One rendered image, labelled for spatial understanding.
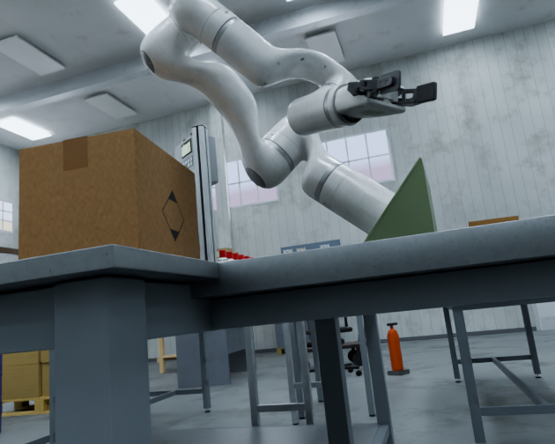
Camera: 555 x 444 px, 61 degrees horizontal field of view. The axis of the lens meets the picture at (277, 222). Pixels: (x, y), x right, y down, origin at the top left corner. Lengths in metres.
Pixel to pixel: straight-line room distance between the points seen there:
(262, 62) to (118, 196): 0.40
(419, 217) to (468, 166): 9.62
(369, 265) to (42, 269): 0.33
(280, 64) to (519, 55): 10.65
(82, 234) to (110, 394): 0.50
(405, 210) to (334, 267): 0.49
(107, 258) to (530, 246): 0.40
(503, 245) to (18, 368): 5.79
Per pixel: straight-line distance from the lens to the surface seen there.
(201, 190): 1.77
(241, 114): 1.22
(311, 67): 1.07
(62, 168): 0.96
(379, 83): 0.83
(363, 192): 1.14
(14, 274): 0.47
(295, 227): 10.71
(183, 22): 1.11
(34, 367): 5.93
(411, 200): 1.01
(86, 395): 0.46
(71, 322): 0.47
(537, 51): 11.66
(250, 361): 2.81
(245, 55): 1.03
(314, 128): 1.00
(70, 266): 0.43
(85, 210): 0.91
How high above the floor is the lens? 0.76
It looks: 11 degrees up
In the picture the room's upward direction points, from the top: 6 degrees counter-clockwise
